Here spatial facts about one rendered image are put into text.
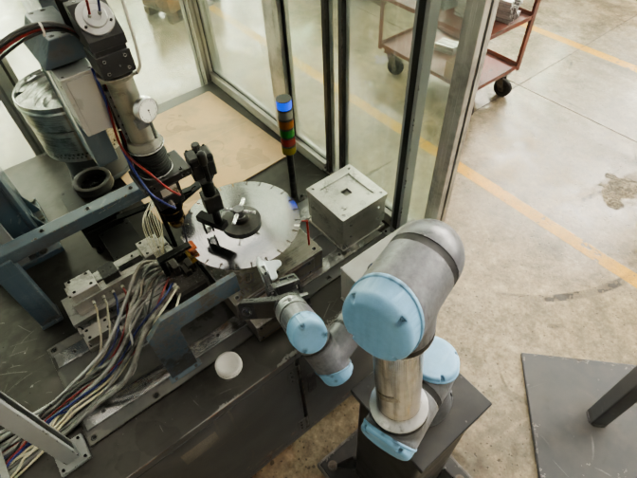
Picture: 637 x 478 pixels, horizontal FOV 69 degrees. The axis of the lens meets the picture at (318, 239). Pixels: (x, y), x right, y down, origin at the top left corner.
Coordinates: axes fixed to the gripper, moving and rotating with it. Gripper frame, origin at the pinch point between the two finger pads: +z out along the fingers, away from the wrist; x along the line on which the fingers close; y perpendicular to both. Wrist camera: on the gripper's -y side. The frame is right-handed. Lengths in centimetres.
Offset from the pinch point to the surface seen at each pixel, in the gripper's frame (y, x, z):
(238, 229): -1.3, 13.9, 8.3
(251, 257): -0.8, 7.8, 0.6
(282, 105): 21, 42, 17
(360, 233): 35.6, -1.4, 15.2
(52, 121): -42, 54, 53
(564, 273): 148, -70, 51
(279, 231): 8.8, 10.8, 5.0
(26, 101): -49, 62, 65
